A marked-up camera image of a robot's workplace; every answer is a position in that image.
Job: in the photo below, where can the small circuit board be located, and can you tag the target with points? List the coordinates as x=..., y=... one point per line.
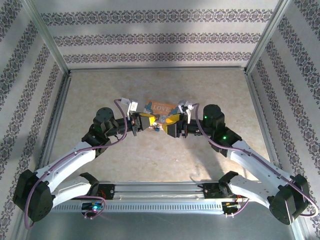
x=93, y=207
x=231, y=204

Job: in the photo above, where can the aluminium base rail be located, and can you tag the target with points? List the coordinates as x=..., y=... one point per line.
x=162, y=190

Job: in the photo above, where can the aluminium frame post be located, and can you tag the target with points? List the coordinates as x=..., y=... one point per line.
x=267, y=35
x=46, y=35

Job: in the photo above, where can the orange cartoon print box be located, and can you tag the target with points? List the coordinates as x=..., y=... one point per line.
x=160, y=107

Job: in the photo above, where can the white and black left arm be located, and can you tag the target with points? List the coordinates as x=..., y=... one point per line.
x=65, y=160

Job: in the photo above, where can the aluminium frame rail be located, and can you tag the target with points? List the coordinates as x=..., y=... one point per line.
x=57, y=112
x=157, y=69
x=261, y=112

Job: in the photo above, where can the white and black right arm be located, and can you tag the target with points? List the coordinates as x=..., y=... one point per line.
x=255, y=162

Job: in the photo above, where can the grey metal sheet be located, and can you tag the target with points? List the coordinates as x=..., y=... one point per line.
x=162, y=227

